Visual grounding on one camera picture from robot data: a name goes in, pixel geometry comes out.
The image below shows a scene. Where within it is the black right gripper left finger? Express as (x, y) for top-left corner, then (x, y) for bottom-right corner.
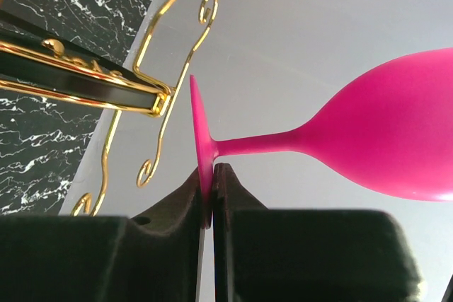
(1, 172), (203, 301)

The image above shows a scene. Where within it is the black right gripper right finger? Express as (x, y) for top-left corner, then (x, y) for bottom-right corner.
(212, 163), (423, 301)

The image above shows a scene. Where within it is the magenta wine glass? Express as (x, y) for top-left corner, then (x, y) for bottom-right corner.
(190, 48), (452, 226)

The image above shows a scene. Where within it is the gold wire wine glass rack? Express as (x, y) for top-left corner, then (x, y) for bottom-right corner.
(1, 0), (218, 216)

